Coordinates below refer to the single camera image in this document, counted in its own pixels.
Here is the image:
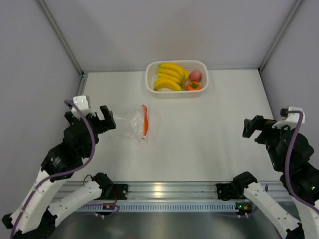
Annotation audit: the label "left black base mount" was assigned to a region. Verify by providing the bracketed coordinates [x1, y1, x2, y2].
[99, 183, 129, 201]

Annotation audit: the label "aluminium mounting rail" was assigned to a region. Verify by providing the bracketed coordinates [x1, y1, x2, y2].
[52, 181, 292, 200]

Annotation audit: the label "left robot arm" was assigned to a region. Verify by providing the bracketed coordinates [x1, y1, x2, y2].
[2, 106, 116, 239]

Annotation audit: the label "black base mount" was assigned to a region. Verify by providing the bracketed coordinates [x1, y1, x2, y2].
[216, 183, 243, 201]
[99, 183, 129, 201]

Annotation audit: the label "clear zip top bag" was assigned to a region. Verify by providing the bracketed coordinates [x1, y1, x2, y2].
[110, 104, 149, 140]

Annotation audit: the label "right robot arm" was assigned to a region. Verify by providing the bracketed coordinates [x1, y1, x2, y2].
[231, 110, 319, 239]

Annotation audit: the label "white slotted cable duct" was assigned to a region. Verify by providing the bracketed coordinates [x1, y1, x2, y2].
[74, 201, 252, 213]

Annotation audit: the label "right aluminium frame post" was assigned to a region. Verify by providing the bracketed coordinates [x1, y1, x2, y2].
[259, 0, 310, 73]

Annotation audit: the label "purple cable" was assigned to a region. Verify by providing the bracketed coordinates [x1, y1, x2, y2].
[234, 111, 319, 220]
[9, 99, 120, 239]

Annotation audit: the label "orange fake fruit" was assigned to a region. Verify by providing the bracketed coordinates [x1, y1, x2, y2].
[186, 81, 201, 91]

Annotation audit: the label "yellow fake bananas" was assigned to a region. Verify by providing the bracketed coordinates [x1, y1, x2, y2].
[157, 62, 189, 84]

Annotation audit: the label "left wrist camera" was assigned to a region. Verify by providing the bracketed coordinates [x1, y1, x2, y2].
[73, 95, 93, 117]

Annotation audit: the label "aluminium frame post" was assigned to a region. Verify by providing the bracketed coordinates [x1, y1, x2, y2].
[259, 0, 310, 73]
[37, 0, 85, 77]

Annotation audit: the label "left aluminium frame post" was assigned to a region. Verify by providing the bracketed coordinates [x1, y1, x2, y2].
[37, 0, 85, 77]

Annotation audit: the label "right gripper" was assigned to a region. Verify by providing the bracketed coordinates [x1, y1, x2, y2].
[242, 115, 296, 171]

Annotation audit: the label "pink fake peach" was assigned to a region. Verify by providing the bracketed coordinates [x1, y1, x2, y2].
[188, 70, 202, 82]

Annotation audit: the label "white perforated plastic basket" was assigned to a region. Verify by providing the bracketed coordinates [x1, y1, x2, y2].
[145, 60, 209, 98]

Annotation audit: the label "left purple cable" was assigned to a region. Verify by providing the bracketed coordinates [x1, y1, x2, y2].
[9, 99, 120, 239]

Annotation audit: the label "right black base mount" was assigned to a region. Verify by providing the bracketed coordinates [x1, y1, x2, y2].
[216, 183, 243, 201]

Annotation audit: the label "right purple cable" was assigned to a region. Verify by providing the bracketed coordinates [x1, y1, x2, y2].
[234, 111, 319, 220]

